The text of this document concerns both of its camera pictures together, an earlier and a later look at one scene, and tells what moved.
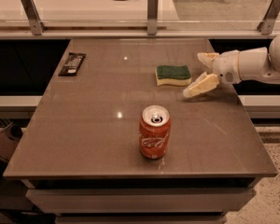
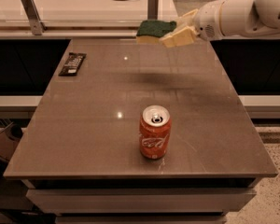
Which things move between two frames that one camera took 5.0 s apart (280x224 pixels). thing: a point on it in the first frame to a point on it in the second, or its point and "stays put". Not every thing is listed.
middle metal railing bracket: (152, 13) stays put
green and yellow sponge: (173, 75) to (152, 31)
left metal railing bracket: (34, 18) stays put
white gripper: (227, 66) to (207, 21)
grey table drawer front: (154, 200) stays put
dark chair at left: (3, 142) stays put
